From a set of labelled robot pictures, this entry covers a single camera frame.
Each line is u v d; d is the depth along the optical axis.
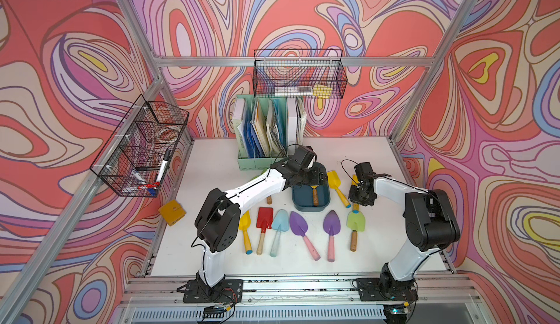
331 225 0.88
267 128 0.93
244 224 0.88
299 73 0.97
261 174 0.59
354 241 0.83
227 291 0.73
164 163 0.69
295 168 0.67
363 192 0.77
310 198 0.95
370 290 0.73
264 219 0.91
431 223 0.49
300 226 0.88
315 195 0.96
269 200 0.93
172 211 0.91
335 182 1.01
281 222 0.88
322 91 0.91
